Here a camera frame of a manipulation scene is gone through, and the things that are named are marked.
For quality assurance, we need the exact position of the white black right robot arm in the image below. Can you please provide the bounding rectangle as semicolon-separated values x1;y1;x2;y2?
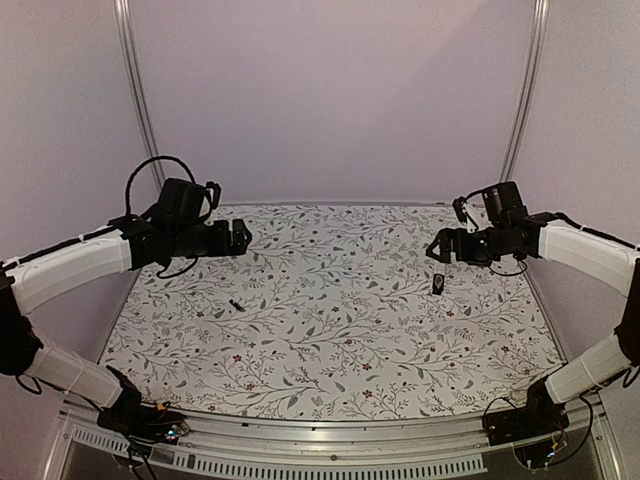
426;181;639;436

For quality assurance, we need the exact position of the front aluminium rail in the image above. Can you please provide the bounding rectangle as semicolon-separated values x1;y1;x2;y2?
43;395;631;479

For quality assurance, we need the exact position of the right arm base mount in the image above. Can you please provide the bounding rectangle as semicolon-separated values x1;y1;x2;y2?
482;407;570;446

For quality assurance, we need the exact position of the floral patterned table mat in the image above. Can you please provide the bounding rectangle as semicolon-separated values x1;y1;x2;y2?
101;205;563;421

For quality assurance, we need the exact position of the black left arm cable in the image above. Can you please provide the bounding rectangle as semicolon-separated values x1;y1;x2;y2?
123;155;199;224

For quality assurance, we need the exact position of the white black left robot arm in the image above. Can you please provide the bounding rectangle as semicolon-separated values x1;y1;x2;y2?
1;178;252;434

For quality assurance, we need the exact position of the right aluminium frame post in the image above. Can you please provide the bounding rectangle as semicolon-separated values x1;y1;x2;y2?
499;0;549;182

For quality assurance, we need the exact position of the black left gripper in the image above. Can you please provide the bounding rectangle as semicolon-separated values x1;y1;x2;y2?
172;218;252;258

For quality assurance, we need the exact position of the left aluminium frame post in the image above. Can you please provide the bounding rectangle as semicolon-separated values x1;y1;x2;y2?
112;0;174;211

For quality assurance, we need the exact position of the aluminium frame post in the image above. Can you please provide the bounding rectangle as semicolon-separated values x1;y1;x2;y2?
499;0;549;182
112;0;174;211

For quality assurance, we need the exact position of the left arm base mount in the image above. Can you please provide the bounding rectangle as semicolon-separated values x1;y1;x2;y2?
97;401;190;444

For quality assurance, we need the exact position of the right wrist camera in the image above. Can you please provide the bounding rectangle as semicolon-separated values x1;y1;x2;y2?
452;196;483;233

